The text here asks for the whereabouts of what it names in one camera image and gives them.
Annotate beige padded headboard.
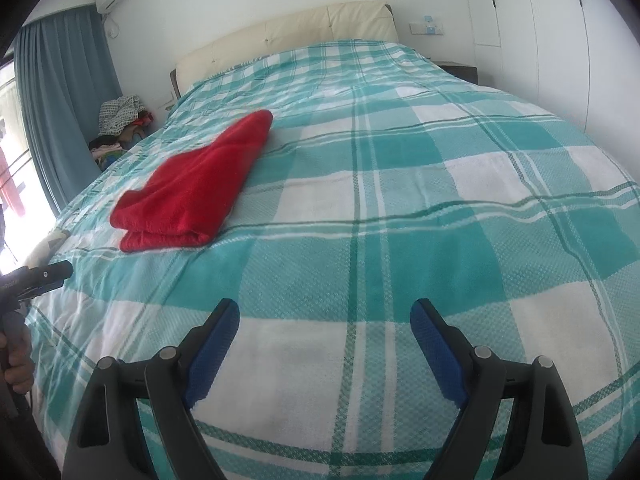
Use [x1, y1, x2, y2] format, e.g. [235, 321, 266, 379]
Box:
[170, 1, 399, 103]

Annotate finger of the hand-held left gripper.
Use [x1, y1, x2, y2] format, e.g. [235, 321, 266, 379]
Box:
[22, 260, 74, 300]

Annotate person's left hand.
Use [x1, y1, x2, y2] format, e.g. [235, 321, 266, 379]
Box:
[0, 327, 35, 395]

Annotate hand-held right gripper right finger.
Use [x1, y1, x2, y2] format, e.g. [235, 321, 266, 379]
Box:
[410, 298, 587, 480]

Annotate red sweater with white figure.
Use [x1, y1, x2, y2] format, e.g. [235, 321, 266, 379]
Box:
[110, 109, 274, 253]

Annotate blue grey curtain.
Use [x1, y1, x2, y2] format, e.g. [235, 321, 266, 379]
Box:
[14, 4, 123, 216]

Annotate pile of mixed clothes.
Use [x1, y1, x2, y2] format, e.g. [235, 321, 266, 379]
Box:
[89, 94, 156, 171]

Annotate bright window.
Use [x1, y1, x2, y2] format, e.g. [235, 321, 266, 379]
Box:
[0, 60, 57, 261]

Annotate teal white plaid blanket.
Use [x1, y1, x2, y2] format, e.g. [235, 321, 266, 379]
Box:
[25, 40, 640, 480]

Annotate beige patterned cloth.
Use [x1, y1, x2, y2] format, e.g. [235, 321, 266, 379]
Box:
[24, 227, 71, 269]

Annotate white wall switch panel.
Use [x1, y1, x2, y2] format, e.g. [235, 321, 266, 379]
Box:
[409, 14, 445, 36]

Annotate white wardrobe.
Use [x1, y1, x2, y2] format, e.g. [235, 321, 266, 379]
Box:
[457, 0, 640, 181]

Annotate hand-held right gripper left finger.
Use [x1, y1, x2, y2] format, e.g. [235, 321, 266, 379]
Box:
[61, 298, 241, 480]

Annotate dark wooden nightstand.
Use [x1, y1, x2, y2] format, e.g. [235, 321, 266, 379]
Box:
[436, 61, 481, 84]

